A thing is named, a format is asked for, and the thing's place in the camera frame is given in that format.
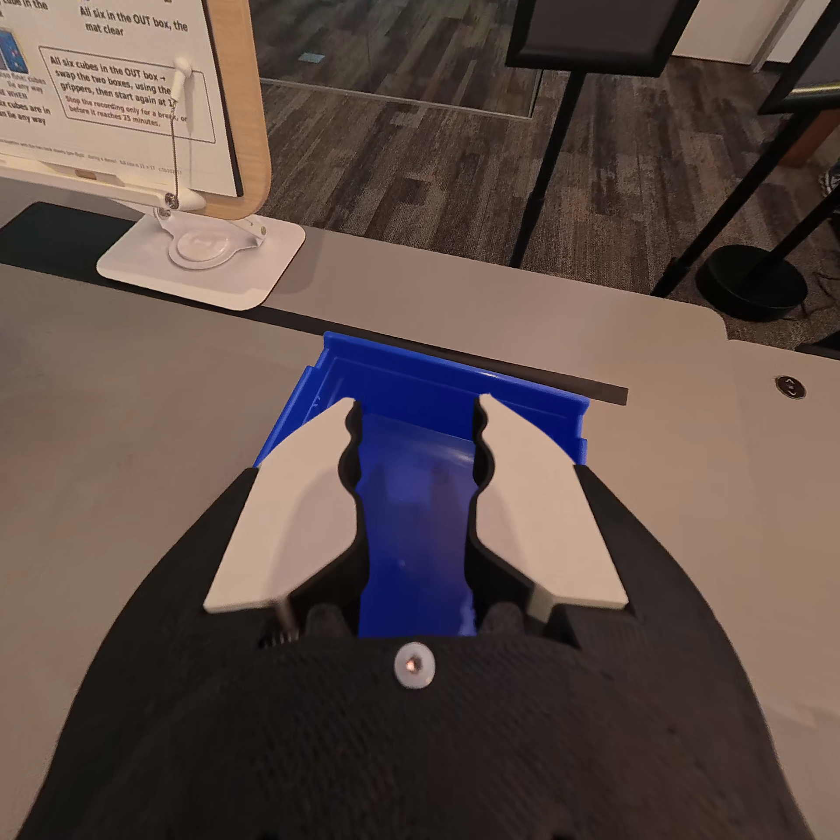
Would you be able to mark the blue plastic storage bin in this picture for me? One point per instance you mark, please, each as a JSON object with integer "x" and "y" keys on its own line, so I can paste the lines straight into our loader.
{"x": 420, "y": 525}

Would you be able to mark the black framed floor sign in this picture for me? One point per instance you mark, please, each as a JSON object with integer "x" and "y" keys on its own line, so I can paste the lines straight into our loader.
{"x": 590, "y": 33}
{"x": 751, "y": 282}

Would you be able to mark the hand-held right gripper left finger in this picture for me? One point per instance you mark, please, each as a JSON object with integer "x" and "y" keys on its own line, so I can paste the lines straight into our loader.
{"x": 282, "y": 525}

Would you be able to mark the small teal floor tag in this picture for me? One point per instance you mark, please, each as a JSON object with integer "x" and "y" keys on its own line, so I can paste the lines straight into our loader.
{"x": 312, "y": 58}

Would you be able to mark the printed instruction sheet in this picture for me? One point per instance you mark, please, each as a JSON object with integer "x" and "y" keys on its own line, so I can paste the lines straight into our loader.
{"x": 98, "y": 79}

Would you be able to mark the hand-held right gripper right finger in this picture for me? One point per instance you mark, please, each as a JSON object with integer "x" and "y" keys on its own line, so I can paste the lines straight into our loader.
{"x": 551, "y": 525}

